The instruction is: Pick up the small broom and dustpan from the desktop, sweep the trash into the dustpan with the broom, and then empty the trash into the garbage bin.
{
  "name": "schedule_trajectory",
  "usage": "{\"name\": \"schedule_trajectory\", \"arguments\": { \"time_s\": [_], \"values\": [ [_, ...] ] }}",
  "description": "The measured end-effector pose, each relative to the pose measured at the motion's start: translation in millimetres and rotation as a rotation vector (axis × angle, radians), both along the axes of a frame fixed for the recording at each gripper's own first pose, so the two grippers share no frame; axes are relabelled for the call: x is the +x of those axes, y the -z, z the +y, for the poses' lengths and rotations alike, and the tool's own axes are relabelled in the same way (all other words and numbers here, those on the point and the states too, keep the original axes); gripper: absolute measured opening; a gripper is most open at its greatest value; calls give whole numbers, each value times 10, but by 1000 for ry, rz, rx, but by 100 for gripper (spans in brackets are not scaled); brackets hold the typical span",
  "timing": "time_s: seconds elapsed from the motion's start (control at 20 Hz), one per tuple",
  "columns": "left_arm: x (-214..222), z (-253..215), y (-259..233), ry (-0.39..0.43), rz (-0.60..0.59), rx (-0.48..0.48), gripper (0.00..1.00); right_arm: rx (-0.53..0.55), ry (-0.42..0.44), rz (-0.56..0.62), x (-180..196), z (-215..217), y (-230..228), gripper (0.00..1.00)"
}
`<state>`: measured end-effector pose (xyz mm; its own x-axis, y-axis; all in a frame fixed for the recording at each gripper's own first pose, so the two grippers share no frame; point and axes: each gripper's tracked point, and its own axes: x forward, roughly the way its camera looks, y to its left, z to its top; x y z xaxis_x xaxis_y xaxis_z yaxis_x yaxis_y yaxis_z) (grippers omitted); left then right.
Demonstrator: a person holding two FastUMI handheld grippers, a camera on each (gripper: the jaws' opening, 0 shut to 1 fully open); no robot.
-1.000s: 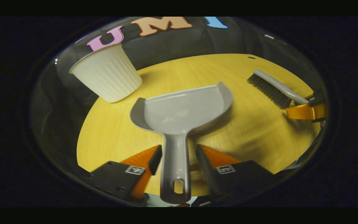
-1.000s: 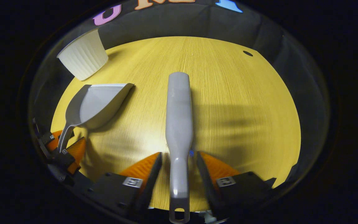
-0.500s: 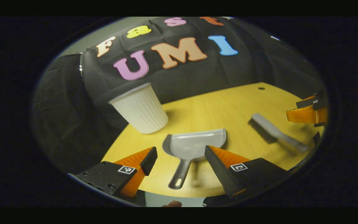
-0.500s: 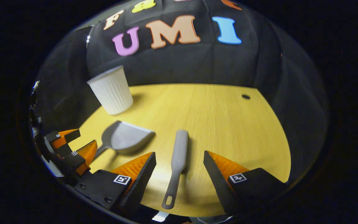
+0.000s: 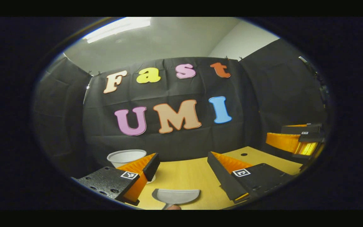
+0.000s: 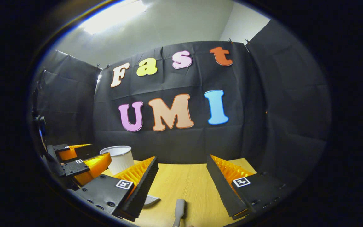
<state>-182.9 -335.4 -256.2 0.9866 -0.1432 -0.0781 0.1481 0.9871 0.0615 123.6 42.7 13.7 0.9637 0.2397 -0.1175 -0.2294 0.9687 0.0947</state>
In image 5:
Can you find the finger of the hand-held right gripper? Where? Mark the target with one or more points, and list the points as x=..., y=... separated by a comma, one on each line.
x=282, y=142
x=298, y=129

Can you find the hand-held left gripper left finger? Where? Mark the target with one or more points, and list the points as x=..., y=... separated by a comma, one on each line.
x=152, y=167

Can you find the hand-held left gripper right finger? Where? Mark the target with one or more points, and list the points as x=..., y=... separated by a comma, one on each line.
x=221, y=176

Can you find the white garbage bin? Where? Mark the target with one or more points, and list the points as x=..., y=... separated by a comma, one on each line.
x=126, y=157

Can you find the grey dustpan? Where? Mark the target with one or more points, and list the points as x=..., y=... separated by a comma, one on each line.
x=175, y=196

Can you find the black backdrop cloth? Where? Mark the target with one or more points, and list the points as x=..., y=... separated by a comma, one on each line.
x=175, y=145

